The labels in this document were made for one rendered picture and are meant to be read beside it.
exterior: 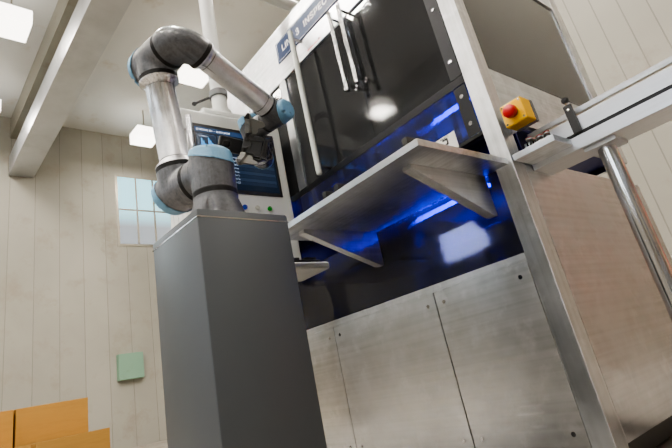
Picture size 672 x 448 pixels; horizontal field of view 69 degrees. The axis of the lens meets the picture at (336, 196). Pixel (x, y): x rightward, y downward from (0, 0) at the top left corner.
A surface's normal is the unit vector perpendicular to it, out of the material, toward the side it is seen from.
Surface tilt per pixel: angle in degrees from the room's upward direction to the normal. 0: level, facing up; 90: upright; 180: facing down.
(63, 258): 90
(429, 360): 90
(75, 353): 90
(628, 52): 90
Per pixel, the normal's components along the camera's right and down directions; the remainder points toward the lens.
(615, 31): -0.74, -0.09
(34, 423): 0.68, -0.38
